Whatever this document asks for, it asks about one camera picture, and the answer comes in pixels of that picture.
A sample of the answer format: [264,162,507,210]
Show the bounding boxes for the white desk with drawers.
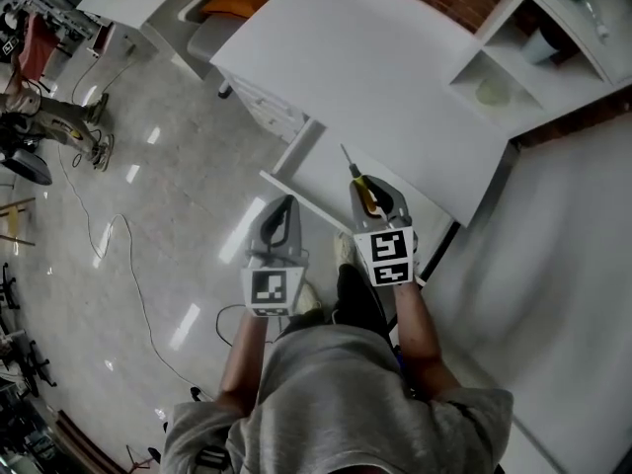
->
[208,0,520,229]

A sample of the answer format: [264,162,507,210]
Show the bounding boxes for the brown wooden plank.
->
[53,409,130,474]

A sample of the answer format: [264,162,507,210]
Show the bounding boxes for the grey chair seat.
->
[1,147,53,188]

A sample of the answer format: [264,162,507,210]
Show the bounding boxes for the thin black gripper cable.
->
[214,303,278,349]

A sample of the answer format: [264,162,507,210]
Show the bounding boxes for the person's black trousers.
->
[276,263,397,346]

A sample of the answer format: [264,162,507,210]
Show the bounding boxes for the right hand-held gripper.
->
[349,176,421,289]

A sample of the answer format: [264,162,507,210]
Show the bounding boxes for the person's right shoe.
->
[334,231,358,267]

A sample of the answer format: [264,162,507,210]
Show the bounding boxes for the red cloth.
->
[19,12,61,76]

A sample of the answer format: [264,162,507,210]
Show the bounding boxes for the wide white drawer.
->
[259,116,456,247]

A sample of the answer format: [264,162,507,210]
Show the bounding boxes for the person's left forearm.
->
[216,310,271,417]

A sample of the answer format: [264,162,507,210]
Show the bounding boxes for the person's right forearm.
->
[392,281,464,403]

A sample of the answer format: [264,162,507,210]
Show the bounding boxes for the yellow handled screwdriver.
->
[339,142,379,214]

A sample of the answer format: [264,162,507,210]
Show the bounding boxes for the white floor cable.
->
[55,144,214,400]

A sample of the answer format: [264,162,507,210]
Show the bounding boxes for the wooden stand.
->
[0,196,39,248]

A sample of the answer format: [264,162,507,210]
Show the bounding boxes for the person's shoe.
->
[292,280,323,316]
[334,231,358,267]

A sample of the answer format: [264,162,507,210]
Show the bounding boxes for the clear plastic bottle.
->
[579,0,611,44]

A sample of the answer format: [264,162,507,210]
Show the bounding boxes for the pale blue cup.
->
[519,29,562,66]

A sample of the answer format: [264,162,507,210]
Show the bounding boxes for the person's grey shirt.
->
[160,322,515,474]

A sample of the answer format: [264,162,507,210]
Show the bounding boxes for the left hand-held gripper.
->
[240,194,310,319]

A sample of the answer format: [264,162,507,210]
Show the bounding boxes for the black chest strap buckle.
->
[194,443,234,474]

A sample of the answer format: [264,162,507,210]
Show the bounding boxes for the metal equipment rack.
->
[0,0,101,59]

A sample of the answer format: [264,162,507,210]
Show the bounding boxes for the person's left shoe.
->
[292,280,323,316]

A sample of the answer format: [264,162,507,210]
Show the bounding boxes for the white shelf unit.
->
[448,0,632,136]

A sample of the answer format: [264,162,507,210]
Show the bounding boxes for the small white drawer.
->
[261,106,308,143]
[229,73,277,113]
[244,89,295,130]

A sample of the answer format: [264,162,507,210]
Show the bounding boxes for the grey chair orange cushion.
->
[178,0,271,100]

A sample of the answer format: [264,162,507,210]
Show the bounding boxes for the black floor cable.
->
[70,124,104,170]

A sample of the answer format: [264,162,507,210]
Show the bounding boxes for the pale green bowl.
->
[474,77,513,106]

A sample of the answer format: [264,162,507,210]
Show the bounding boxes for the black chair base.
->
[0,338,58,400]
[0,262,22,311]

